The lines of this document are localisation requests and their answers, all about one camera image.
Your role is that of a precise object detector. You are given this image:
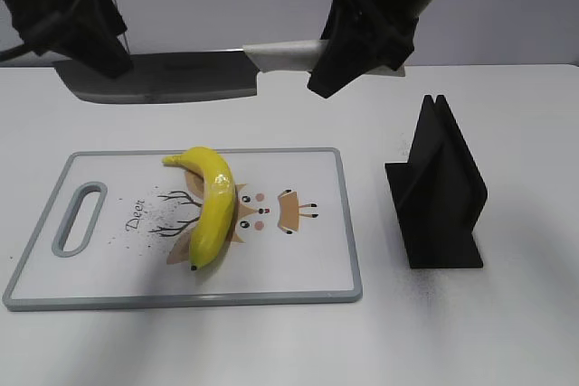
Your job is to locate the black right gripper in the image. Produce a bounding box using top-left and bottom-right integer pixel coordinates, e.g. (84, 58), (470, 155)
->
(308, 0), (432, 99)

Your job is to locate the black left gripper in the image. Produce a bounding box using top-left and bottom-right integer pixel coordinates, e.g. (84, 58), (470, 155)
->
(1, 0), (133, 79)

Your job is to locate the white-handled cleaver knife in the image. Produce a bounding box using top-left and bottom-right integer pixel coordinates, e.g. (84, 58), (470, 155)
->
(53, 40), (404, 105)

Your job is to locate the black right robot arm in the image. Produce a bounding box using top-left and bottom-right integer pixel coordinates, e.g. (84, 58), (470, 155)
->
(308, 0), (432, 99)

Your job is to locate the yellow plastic banana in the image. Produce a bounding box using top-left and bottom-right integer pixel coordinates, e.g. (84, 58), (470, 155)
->
(162, 146), (237, 270)

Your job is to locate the black knife stand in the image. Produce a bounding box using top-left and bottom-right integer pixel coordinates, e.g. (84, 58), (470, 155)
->
(384, 94), (488, 269)

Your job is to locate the white grey-rimmed cutting board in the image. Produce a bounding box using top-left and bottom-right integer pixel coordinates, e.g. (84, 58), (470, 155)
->
(3, 147), (362, 311)

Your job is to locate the black cable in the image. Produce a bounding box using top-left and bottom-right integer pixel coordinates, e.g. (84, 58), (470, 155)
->
(0, 0), (99, 64)

